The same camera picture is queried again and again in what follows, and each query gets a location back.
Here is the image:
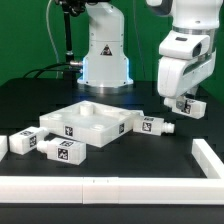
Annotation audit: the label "white block left edge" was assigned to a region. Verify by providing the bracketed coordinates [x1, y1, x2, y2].
[0, 135, 8, 162]

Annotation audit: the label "black cables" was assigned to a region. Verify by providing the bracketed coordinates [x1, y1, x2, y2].
[22, 63, 73, 80]

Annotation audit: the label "black camera pole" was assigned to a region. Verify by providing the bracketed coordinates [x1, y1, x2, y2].
[55, 0, 78, 86]

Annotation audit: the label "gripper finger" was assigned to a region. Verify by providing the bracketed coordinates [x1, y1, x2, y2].
[186, 85, 199, 99]
[164, 98, 182, 109]

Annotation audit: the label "white U-shaped obstacle fence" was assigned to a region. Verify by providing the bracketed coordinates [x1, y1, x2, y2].
[0, 139, 224, 205]

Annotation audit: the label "grey cable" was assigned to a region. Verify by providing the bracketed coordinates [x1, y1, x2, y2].
[45, 0, 64, 80]

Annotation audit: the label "white square table top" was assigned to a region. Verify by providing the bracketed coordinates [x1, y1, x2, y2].
[39, 101, 143, 148]

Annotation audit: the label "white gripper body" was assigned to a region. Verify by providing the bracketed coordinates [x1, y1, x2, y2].
[157, 30, 215, 99]

